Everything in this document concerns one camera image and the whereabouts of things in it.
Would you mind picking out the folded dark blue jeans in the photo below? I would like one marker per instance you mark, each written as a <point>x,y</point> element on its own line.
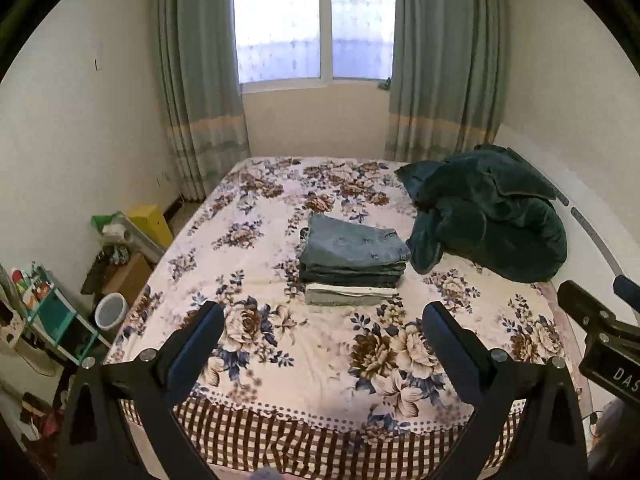
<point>373,276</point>

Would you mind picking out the green white bag pile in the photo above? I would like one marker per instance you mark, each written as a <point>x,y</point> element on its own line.
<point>119,229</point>

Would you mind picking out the light blue denim shorts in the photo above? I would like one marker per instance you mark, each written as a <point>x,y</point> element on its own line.
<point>339,244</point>

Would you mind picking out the green curtain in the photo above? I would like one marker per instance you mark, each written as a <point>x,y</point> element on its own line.
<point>448,83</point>
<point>198,74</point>

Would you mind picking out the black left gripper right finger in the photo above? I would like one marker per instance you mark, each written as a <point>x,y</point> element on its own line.
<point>548,443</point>

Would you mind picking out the white mesh waste bin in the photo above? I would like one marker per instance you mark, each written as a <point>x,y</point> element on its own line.
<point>110,311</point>

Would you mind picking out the folded white grey pants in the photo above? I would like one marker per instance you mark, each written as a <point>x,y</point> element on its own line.
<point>325,295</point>

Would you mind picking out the teal shelf rack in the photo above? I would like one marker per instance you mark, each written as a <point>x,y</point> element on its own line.
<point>50,315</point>

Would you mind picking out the left green curtain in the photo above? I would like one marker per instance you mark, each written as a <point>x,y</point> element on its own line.
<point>198,74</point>

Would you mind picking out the white bed headboard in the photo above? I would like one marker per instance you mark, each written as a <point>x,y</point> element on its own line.
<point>599,247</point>

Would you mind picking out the yellow box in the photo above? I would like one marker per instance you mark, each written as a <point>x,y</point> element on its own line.
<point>151,221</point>

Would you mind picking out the right green curtain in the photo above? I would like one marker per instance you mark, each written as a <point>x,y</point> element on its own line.
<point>448,83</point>

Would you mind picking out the white framed window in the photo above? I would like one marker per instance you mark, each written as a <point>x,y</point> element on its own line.
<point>289,44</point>

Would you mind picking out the dark green plush blanket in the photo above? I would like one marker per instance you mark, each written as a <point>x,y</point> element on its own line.
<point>489,206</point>

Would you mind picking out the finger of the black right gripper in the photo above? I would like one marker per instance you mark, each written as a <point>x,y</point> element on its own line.
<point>597,321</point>
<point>628,291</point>

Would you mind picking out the brown cardboard box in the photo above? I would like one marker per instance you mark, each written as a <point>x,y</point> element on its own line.
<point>130,279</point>

